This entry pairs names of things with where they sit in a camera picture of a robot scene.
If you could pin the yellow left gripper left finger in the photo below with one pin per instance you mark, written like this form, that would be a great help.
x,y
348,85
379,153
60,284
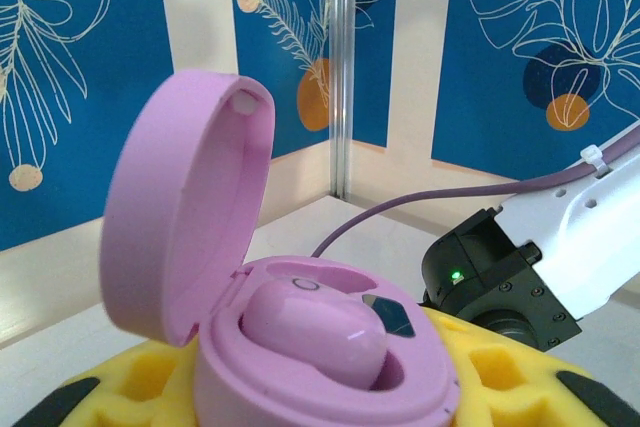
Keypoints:
x,y
120,392

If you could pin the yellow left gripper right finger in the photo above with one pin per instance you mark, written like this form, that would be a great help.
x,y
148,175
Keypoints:
x,y
540,392

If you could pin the purple earbud charging case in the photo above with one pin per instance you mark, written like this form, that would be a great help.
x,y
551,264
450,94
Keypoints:
x,y
165,207

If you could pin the purple earbud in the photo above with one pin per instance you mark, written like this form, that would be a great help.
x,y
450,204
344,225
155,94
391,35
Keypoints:
x,y
310,327

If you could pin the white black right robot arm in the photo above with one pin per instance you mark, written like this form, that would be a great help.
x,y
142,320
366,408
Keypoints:
x,y
590,237

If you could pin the aluminium corner post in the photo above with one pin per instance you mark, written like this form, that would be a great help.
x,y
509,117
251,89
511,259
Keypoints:
x,y
342,72

